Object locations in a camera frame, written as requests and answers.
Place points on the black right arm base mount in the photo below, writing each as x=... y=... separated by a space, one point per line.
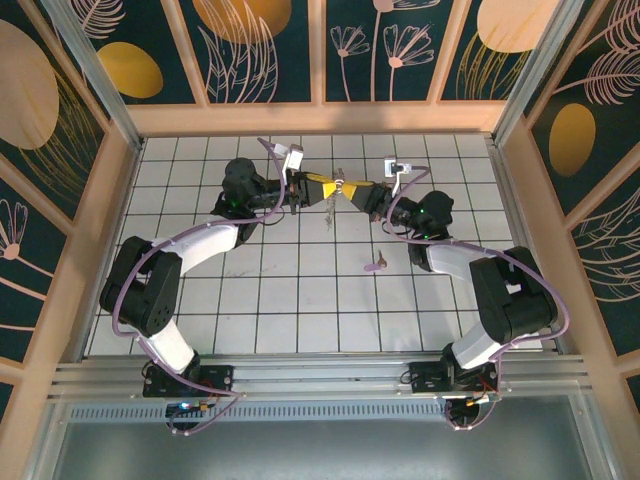
x=425 y=375

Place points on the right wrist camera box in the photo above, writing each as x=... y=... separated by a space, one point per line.
x=392 y=167

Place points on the key with purple head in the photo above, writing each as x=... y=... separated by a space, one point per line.
x=371 y=268

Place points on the aluminium corner post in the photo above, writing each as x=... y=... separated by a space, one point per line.
x=531 y=75
x=96 y=75

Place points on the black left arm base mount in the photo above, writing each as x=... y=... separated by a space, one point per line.
x=215 y=377

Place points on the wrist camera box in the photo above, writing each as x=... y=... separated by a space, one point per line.
x=392 y=167
x=294 y=157

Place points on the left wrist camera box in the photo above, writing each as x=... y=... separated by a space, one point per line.
x=294 y=157

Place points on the aluminium side rail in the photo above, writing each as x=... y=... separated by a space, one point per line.
x=516 y=225

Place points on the grey metal sheet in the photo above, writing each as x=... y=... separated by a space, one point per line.
x=325 y=450

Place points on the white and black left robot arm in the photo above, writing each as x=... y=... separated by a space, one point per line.
x=210 y=245

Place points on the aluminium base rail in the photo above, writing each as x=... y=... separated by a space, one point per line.
x=325 y=372

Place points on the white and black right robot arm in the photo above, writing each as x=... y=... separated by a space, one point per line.
x=510 y=295

